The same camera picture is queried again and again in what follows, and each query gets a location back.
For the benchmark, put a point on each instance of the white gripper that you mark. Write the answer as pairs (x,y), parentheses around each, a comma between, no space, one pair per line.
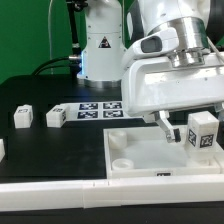
(152,85)

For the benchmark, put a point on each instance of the white square tabletop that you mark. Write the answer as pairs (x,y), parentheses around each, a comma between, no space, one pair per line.
(145,152)

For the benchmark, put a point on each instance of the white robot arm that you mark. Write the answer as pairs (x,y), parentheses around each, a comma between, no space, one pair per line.
(159,54)

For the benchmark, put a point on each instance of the white front obstacle bar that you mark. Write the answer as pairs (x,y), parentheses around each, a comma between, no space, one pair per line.
(109,193)

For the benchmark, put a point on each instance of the white obstacle bar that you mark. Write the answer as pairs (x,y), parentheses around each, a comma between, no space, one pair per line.
(109,193)
(2,149)

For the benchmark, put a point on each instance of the white sheet with fiducial markers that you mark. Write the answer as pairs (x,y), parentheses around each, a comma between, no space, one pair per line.
(109,110)

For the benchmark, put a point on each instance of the white left obstacle bar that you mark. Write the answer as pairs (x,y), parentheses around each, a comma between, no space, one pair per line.
(2,149)

